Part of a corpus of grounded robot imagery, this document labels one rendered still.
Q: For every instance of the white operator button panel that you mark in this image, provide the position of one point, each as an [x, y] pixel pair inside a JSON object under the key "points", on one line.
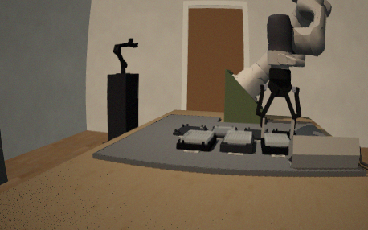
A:
{"points": [[324, 152]]}

